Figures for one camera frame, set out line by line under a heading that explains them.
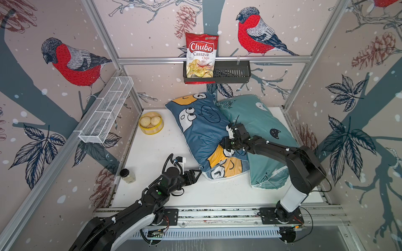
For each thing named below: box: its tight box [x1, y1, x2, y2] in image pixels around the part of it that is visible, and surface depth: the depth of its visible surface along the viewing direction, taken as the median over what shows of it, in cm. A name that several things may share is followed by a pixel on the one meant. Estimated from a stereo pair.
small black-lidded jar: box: [119, 168, 137, 185], surface depth 81 cm
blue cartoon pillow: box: [164, 92, 251, 181], surface depth 92 cm
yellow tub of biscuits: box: [138, 111, 165, 135], surface depth 109 cm
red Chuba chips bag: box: [184, 31, 220, 85], surface depth 86 cm
